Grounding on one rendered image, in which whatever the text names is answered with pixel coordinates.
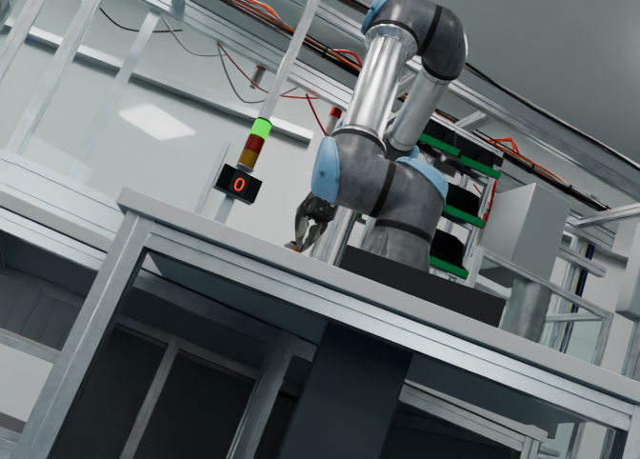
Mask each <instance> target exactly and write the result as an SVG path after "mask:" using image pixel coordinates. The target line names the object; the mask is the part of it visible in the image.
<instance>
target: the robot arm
mask: <svg viewBox="0 0 640 459"><path fill-rule="evenodd" d="M360 31H361V33H362V34H364V36H365V44H366V47H367V49H368V52H367V55H366V57H365V60H364V63H363V66H362V69H361V71H360V74H359V77H358V80H357V83H356V86H355V89H354V92H353V94H352V97H351V99H350V104H349V107H348V110H347V113H346V116H345V118H344V119H343V120H342V121H341V122H340V123H339V124H338V126H337V127H336V128H335V130H334V132H333V133H332V134H331V136H329V137H327V136H326V137H323V139H322V140H321V143H320V145H319V148H318V151H317V154H316V159H315V161H314V165H313V170H312V175H311V180H310V188H311V191H310V193H309V194H308V195H307V197H306V198H305V199H304V200H303V202H302V203H301V204H300V205H299V207H298V208H297V209H296V214H295V218H294V230H295V242H296V247H297V249H298V251H300V252H303V251H305V250H307V249H308V248H309V247H310V246H311V245H312V244H313V243H314V242H315V241H316V240H317V239H318V238H319V236H320V235H321V234H323V233H324V232H325V230H326V229H327V227H328V223H329V222H330V221H332V220H334V217H335V214H336V212H337V210H338V208H339V206H342V207H344V208H347V209H350V210H354V211H357V212H360V213H362V214H365V215H367V216H369V217H372V218H375V219H376V221H375V224H374V227H373V230H372V232H371V234H370V236H369V237H368V239H367V240H366V241H365V243H364V244H363V245H362V247H361V248H360V249H363V250H366V251H368V252H371V253H374V254H377V255H380V256H383V257H386V258H388V259H390V260H393V261H396V262H399V263H402V264H405V265H408V266H410V267H413V268H416V269H420V270H423V271H426V272H428V273H430V246H431V243H432V240H433V237H434V234H435V231H436V228H437V225H438V222H439V219H440V216H441V213H442V209H443V207H444V206H445V205H446V197H447V193H448V189H449V185H448V182H447V180H446V178H445V177H444V176H443V174H442V173H441V172H440V171H439V170H437V169H436V168H434V167H433V166H431V165H429V164H427V163H425V162H423V161H421V160H418V159H417V156H418V152H419V148H418V147H417V146H415V144H416V142H417V141H418V139H419V137H420V135H421V133H422V132H423V130H424V128H425V126H426V125H427V123H428V122H429V120H430V118H431V116H432V114H433V112H434V111H435V109H436V107H437V105H438V103H439V102H440V100H441V98H442V96H443V95H444V93H445V91H446V89H447V87H448V86H449V84H450V82H451V81H454V80H456V79H457V78H458V77H459V75H460V73H461V71H462V70H463V68H464V66H465V63H466V60H467V55H468V41H467V35H466V32H465V30H464V27H463V25H462V23H461V21H460V20H459V18H458V17H457V16H456V15H455V14H454V13H453V12H452V11H451V10H449V9H447V8H445V7H441V6H438V5H436V4H433V3H432V2H429V1H427V0H374V1H373V2H372V4H371V6H370V10H369V11H368V13H367V16H366V18H365V20H364V22H363V25H362V27H361V29H360ZM414 55H418V56H420V57H422V58H421V65H422V68H421V69H420V71H419V73H418V75H417V77H416V79H415V81H414V83H413V85H412V87H411V89H410V92H409V94H408V95H407V97H406V99H405V101H404V103H403V105H402V107H401V109H400V110H399V112H398V114H397V116H396V118H395V120H394V122H393V124H392V126H391V128H390V131H389V133H388V134H385V133H384V132H385V129H386V126H387V123H388V120H389V117H390V111H391V108H392V105H393V102H394V98H395V95H396V92H397V90H398V86H399V83H400V80H401V77H402V73H403V70H404V67H405V65H406V62H408V61H409V60H410V59H412V58H413V57H414ZM310 219H312V220H314V223H315V224H317V223H318V224H317V225H312V226H310V228H309V235H308V237H306V239H305V243H304V244H303V239H304V237H305V234H306V232H307V229H308V227H309V225H310V223H309V221H308V220H310Z"/></svg>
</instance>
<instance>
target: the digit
mask: <svg viewBox="0 0 640 459"><path fill-rule="evenodd" d="M250 179H251V177H249V176H247V175H246V174H244V173H242V172H240V171H238V170H236V171H235V174H234V175H233V177H232V180H231V182H230V186H229V188H228V190H231V191H234V192H236V193H238V194H240V195H242V196H244V194H245V191H246V189H247V186H248V184H249V182H250Z"/></svg>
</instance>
